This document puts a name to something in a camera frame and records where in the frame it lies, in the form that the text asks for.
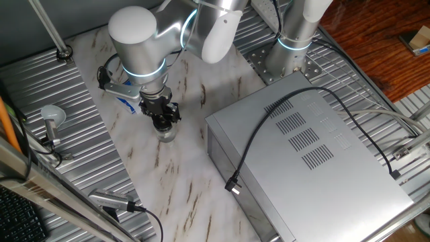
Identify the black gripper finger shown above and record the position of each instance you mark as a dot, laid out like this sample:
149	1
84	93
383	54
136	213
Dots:
174	114
145	110

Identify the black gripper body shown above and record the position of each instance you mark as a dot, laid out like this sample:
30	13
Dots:
156	102

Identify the black jar lid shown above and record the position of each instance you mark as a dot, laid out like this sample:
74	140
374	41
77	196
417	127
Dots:
163	125

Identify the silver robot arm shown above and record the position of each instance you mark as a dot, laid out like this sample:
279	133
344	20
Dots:
141	53

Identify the clear glass jar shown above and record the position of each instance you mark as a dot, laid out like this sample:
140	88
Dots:
166	135

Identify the blue tissue pack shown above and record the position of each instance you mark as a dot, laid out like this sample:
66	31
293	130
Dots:
129	106

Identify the white marble board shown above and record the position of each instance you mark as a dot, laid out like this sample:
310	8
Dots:
174	188

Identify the metal pole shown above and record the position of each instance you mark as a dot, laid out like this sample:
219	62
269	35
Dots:
50	28

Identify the white power strip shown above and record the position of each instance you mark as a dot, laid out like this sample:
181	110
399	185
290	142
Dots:
265	10

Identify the orange rod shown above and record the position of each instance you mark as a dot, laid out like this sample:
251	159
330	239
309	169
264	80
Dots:
6	124

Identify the silver metal box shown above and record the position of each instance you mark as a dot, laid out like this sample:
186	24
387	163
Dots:
319	174

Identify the black keyboard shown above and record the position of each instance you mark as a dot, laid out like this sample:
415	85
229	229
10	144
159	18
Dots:
16	222

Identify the dark flat device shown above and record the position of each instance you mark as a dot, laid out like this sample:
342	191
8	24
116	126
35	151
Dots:
406	38

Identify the wrist camera with metal bracket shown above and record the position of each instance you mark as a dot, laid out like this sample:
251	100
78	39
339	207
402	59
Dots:
121	89

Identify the small metal angle bracket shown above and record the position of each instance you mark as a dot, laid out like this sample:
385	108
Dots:
67	156

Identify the silver depth camera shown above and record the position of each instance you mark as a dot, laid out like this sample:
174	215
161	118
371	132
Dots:
107	199

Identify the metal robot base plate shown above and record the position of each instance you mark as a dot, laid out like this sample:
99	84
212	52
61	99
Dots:
258	64

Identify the aluminium frame bar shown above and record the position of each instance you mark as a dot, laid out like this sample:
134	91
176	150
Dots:
33	181

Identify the aluminium rail bracket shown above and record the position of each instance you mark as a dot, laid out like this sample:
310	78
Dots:
403	153

